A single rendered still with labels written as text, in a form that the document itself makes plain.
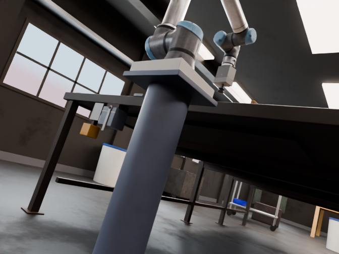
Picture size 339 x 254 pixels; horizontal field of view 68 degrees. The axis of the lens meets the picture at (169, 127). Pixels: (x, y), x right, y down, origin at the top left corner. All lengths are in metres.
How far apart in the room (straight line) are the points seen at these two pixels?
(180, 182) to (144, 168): 4.82
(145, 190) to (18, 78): 3.76
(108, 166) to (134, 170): 3.87
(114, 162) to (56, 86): 1.61
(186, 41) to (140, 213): 0.63
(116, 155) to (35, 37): 2.29
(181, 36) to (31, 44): 3.70
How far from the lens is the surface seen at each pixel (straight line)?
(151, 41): 1.14
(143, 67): 0.93
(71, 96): 2.09
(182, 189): 5.65
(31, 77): 4.50
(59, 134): 2.05
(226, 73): 1.48
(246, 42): 1.42
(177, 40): 1.01
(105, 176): 4.74
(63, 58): 4.74
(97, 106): 1.76
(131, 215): 0.87
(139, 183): 0.85
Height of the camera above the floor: 0.56
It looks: 10 degrees up
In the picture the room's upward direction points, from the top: 17 degrees clockwise
